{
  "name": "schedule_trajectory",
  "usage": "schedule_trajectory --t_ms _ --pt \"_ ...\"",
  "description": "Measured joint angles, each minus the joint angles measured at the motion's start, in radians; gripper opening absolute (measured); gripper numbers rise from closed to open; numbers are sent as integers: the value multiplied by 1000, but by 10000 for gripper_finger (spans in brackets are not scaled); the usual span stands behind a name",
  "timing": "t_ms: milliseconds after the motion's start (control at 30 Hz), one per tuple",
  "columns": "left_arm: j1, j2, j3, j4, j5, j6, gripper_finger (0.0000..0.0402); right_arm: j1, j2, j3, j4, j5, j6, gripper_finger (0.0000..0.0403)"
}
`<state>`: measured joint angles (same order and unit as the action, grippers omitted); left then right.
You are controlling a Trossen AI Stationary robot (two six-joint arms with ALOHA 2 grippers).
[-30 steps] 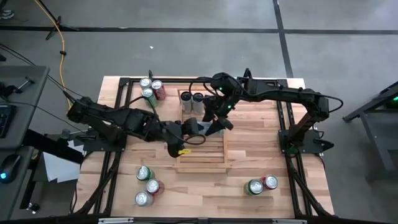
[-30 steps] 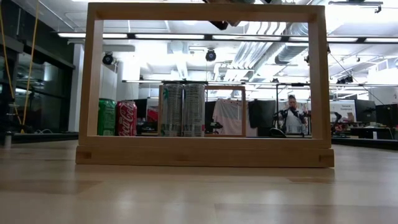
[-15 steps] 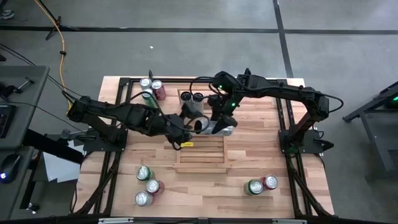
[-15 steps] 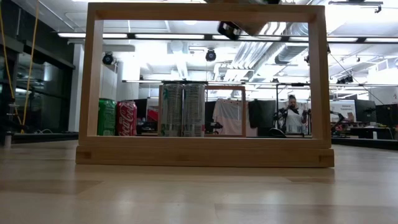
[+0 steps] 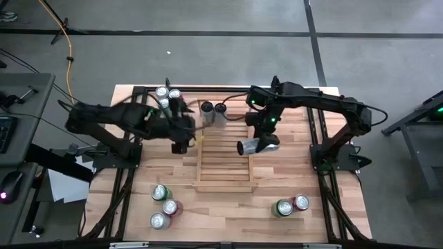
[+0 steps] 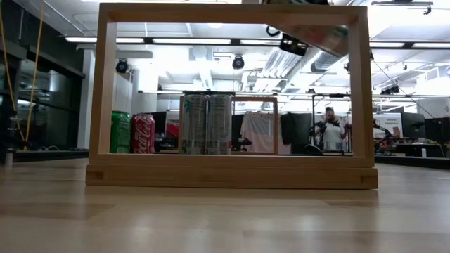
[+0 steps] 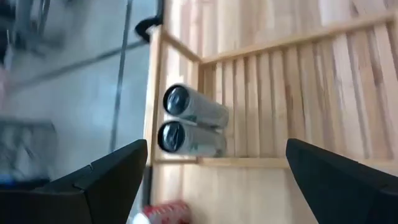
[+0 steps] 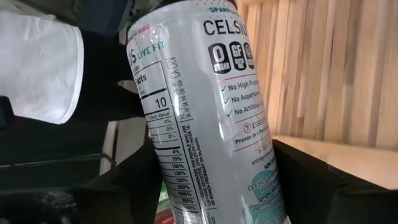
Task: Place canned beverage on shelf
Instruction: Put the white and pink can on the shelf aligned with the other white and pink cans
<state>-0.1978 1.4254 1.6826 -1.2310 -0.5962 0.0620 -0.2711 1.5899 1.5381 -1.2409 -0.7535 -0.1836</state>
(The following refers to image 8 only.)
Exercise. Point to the green soda can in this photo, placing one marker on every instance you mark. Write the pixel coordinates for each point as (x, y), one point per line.
(163, 193)

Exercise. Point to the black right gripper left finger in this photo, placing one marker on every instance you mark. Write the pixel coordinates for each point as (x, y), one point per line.
(124, 199)

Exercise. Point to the red Coca-Cola can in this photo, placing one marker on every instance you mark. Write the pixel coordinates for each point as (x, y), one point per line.
(164, 217)

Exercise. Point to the wooden slatted shelf rack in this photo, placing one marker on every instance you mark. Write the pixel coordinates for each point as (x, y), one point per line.
(326, 62)

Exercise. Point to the dark can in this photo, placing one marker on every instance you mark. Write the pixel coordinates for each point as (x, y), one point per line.
(202, 109)

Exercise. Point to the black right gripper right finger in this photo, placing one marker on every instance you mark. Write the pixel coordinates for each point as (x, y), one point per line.
(335, 202)

